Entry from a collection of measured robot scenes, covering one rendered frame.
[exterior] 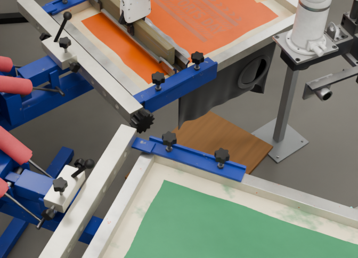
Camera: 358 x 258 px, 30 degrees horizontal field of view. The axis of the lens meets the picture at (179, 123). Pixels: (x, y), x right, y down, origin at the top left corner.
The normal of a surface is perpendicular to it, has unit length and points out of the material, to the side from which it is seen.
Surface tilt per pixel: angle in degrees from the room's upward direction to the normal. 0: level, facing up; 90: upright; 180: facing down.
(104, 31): 0
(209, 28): 0
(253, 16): 0
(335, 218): 90
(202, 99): 95
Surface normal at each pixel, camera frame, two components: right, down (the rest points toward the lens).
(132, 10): 0.56, 0.62
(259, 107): 0.03, -0.67
